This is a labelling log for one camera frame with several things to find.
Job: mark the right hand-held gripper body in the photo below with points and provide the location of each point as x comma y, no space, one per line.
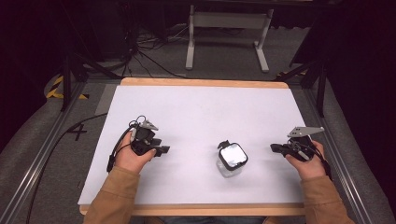
301,140

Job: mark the white table mat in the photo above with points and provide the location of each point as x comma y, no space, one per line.
199,118

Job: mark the grey metal table frame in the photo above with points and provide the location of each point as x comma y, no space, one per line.
229,20

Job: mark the person's left hand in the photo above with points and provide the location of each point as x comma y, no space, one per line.
132,159

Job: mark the yellow black hazard tape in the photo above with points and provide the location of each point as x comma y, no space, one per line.
55,88

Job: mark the clear jar with black lid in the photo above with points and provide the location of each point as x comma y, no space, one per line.
233,158

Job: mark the black tripod stand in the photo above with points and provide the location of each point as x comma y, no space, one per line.
70,74
317,77

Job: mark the black tape floor mark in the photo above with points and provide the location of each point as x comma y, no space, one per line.
77,131

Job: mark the person's right hand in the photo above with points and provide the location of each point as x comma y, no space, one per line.
309,167

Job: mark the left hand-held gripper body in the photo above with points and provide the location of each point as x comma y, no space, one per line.
143,134

